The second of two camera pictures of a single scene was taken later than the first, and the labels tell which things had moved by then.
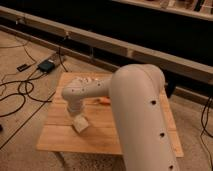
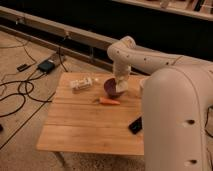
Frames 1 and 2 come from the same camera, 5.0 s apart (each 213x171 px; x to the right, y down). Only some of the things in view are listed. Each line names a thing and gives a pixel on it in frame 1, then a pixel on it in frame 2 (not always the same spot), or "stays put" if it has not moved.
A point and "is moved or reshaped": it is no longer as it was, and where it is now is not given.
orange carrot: [103, 100] stays put
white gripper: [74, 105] → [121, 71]
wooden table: [101, 137] stays put
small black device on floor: [23, 67] stays put
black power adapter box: [46, 66] stays put
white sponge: [80, 123] is moved or reshaped
